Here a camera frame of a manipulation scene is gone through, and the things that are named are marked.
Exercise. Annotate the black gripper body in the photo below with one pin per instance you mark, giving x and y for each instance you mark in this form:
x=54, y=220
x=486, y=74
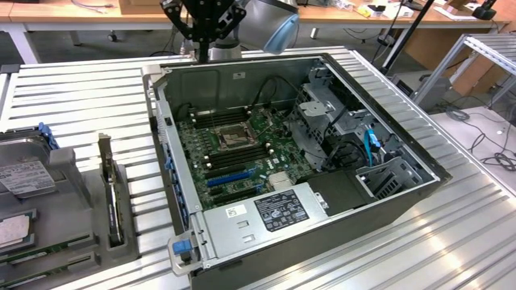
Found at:
x=207, y=6

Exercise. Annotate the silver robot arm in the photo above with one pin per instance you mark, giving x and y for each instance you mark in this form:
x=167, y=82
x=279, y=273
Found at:
x=266, y=21

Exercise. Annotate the cardboard box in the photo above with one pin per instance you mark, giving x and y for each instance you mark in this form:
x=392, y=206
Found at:
x=139, y=6

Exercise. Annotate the long wooden desk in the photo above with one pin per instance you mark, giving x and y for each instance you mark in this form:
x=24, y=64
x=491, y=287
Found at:
x=347, y=19

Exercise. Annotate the wooden desk white legs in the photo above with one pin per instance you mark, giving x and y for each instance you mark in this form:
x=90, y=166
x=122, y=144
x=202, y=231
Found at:
x=60, y=18

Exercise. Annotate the black RAM slot bank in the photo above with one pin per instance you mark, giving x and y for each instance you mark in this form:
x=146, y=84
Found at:
x=222, y=116
x=238, y=157

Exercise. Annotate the white and yellow box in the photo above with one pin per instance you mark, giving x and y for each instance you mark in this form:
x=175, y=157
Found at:
x=380, y=10

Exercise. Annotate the CPU socket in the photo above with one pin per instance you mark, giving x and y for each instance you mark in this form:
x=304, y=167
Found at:
x=235, y=137

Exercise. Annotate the metal drive cage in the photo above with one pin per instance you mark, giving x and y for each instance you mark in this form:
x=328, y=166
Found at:
x=315, y=121

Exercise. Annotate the black tripod pole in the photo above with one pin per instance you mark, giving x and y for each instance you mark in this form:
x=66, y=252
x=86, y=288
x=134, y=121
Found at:
x=407, y=33

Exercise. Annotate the green motherboard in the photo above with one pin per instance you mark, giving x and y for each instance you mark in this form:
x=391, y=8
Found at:
x=278, y=151

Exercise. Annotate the blue disk caddy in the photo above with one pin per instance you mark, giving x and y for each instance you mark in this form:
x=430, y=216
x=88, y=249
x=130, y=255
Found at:
x=50, y=136

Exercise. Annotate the black long expansion slot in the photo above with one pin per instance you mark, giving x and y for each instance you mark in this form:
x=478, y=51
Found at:
x=227, y=172

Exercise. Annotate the grey box on floor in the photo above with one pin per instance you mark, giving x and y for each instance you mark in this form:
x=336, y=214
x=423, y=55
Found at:
x=419, y=83

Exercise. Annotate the blue expansion slot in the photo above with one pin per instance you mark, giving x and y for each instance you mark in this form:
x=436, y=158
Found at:
x=231, y=179

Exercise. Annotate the silver chipset heatsink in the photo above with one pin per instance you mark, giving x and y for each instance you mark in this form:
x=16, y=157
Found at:
x=282, y=181

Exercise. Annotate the graphics card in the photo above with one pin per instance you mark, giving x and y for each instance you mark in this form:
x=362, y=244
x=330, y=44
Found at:
x=108, y=181

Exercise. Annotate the grey parts rack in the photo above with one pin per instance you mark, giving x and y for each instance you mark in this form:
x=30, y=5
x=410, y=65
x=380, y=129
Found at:
x=68, y=181

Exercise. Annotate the black round device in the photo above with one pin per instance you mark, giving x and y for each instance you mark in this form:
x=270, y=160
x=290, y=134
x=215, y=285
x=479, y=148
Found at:
x=484, y=10

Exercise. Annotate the silver hard disk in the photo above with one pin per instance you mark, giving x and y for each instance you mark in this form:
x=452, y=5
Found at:
x=24, y=175

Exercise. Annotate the grey graphics card holder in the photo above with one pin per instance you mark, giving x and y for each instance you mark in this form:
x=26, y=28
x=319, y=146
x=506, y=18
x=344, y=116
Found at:
x=128, y=211

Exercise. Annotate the grey disk bay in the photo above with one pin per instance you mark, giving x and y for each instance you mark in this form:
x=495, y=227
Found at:
x=388, y=178

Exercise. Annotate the silver power supply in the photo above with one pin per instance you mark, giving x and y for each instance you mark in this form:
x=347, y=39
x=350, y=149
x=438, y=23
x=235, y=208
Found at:
x=238, y=226

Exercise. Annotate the blue power supply latch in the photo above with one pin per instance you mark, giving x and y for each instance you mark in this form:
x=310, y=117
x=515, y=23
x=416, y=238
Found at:
x=180, y=247

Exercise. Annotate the black open PC case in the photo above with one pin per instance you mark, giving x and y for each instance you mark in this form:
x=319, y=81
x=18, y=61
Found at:
x=363, y=232

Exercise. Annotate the silver CPU chip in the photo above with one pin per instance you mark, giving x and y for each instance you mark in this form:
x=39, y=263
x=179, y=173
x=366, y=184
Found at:
x=12, y=231

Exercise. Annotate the green RAM stick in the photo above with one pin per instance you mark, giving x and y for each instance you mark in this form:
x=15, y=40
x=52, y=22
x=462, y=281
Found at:
x=52, y=249

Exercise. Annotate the aluminium profile frame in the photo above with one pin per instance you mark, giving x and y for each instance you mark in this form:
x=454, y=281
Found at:
x=447, y=57

